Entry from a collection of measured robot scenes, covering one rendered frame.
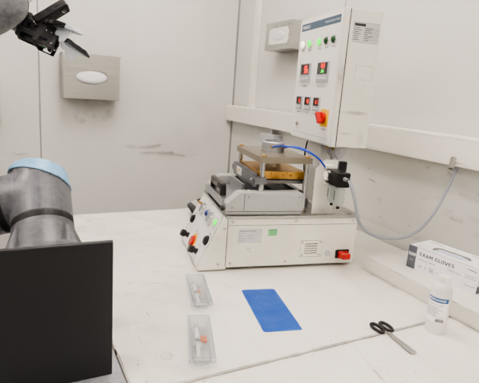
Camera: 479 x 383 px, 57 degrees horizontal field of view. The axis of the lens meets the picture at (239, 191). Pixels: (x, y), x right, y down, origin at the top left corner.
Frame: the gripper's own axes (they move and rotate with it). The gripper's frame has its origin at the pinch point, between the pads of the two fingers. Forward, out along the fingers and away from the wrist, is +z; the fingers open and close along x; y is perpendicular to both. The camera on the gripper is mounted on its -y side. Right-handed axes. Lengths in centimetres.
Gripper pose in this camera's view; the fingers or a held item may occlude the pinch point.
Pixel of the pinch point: (87, 44)
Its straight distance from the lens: 154.4
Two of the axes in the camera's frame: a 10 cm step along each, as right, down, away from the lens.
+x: 1.8, -1.7, -9.7
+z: 9.1, 4.1, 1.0
